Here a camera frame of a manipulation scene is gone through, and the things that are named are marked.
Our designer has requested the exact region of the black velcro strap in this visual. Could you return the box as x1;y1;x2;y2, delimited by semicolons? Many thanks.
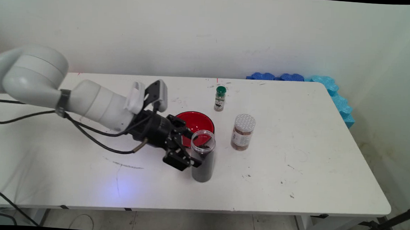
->
55;89;71;118

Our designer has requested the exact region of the black camera cable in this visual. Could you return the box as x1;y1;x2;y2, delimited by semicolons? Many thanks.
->
0;94;160;140

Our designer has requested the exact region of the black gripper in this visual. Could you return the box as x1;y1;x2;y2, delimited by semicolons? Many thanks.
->
125;107;205;172

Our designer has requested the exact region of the white-lidded brown spice jar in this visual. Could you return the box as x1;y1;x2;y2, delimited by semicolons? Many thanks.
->
230;113;257;152

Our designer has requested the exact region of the thin grey floor wire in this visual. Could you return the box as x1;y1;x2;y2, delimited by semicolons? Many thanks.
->
68;213;95;230

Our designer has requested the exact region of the clear jar of black grains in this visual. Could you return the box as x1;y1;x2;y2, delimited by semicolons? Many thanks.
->
189;129;217;183

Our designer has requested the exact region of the black tripod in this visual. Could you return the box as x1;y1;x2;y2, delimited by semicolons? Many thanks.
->
336;203;410;230

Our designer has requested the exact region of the red bowl with black rim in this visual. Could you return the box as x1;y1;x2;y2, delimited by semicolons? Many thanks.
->
173;110;216;149

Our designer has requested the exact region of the small green-capped spice bottle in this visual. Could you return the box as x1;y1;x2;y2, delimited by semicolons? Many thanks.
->
214;85;227;112

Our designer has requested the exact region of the dark blue foam mat piece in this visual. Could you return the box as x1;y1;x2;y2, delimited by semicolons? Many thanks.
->
246;72;276;81
280;73;305;82

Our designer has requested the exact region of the cyan foam mat piece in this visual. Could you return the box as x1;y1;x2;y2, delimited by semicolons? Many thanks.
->
303;75;357;130

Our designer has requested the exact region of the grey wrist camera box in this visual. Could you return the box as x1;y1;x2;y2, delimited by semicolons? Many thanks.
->
144;79;169;113

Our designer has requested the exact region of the white table leg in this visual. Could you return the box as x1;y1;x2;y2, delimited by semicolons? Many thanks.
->
294;214;379;230

